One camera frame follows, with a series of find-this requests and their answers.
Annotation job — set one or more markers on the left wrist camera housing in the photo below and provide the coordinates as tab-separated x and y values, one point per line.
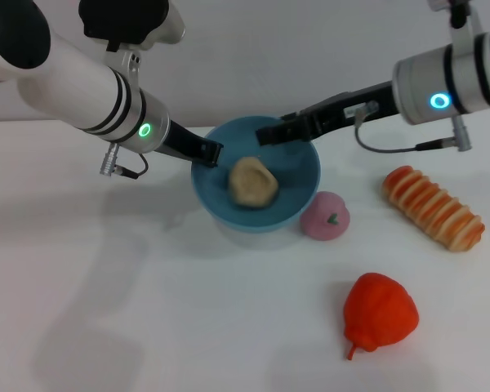
122	20

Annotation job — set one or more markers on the beige egg yolk pastry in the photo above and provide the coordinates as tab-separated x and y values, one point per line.
253	183

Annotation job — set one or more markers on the orange striped long bread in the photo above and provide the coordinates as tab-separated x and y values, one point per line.
433	208

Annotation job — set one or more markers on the pink peach bun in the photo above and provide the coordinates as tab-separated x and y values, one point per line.
324	224

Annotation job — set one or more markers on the red bell pepper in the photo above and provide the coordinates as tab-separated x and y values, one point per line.
379	310

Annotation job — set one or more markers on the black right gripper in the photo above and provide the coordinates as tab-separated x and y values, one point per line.
339	110

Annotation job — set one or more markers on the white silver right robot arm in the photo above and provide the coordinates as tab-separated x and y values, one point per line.
473	77

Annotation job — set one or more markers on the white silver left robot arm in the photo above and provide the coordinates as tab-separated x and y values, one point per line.
65	81

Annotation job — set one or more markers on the blue plastic bowl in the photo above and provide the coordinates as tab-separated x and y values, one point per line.
294	196

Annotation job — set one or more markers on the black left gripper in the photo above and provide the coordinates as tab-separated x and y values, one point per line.
183	145

